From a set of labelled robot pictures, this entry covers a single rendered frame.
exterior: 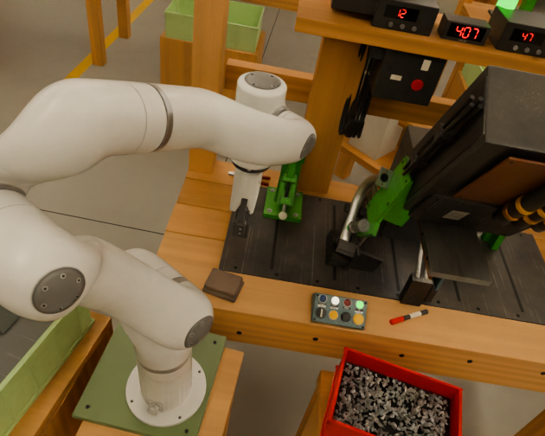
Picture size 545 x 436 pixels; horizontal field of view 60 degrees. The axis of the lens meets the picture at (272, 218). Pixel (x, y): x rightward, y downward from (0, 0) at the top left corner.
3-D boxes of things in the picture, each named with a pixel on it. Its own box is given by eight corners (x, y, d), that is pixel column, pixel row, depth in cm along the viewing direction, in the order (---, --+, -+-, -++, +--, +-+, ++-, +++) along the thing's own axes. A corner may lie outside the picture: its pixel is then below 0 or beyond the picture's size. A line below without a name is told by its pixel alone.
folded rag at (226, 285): (244, 283, 138) (245, 277, 136) (234, 304, 133) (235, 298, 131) (213, 272, 140) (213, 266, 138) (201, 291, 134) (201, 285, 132)
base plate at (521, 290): (572, 333, 146) (575, 330, 144) (217, 273, 142) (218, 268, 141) (529, 238, 177) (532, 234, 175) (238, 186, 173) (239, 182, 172)
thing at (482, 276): (487, 289, 123) (492, 282, 121) (426, 278, 123) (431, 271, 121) (458, 195, 152) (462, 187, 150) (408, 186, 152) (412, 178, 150)
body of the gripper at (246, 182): (236, 137, 93) (231, 181, 100) (227, 167, 85) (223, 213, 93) (274, 143, 93) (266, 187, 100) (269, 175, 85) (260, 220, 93)
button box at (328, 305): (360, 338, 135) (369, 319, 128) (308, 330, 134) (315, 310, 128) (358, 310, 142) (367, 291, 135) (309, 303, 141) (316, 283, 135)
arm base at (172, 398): (188, 439, 107) (188, 402, 95) (111, 412, 110) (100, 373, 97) (217, 365, 121) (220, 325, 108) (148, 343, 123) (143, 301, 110)
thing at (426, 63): (428, 107, 138) (448, 59, 128) (371, 97, 138) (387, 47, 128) (422, 87, 148) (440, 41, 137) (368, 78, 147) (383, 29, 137)
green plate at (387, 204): (393, 241, 139) (437, 191, 125) (368, 231, 137) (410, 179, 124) (389, 215, 147) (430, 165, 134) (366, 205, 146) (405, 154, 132)
